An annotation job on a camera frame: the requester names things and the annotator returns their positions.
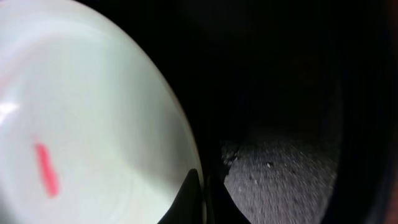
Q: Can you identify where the black round tray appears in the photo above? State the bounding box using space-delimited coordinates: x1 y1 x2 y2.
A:
86 0 397 223

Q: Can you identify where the light green plate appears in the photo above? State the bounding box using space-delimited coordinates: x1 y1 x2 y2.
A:
1 1 201 223

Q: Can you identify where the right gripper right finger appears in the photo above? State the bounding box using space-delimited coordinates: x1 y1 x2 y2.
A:
206 175 250 224

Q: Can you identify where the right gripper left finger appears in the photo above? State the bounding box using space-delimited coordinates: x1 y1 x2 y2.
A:
158 169 201 224

